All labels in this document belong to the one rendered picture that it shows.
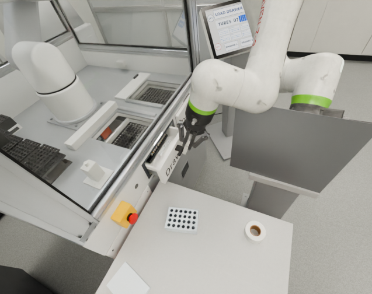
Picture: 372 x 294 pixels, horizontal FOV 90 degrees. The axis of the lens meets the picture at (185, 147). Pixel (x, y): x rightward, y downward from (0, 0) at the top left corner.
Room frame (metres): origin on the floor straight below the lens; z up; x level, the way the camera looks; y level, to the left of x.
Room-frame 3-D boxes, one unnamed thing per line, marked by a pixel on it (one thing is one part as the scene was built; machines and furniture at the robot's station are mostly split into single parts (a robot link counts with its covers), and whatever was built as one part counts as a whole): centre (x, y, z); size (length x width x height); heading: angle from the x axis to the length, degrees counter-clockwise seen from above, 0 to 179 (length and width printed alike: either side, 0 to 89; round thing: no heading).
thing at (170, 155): (0.54, 0.05, 0.87); 0.29 x 0.02 x 0.11; 148
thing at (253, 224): (0.17, -0.19, 0.78); 0.07 x 0.07 x 0.04
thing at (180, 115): (0.84, -0.06, 0.87); 0.29 x 0.02 x 0.11; 148
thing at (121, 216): (0.29, 0.27, 0.88); 0.07 x 0.05 x 0.07; 148
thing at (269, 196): (0.46, -0.45, 0.38); 0.30 x 0.30 x 0.76; 57
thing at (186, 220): (0.26, 0.07, 0.78); 0.12 x 0.08 x 0.04; 73
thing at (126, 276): (0.08, 0.28, 0.77); 0.13 x 0.09 x 0.02; 44
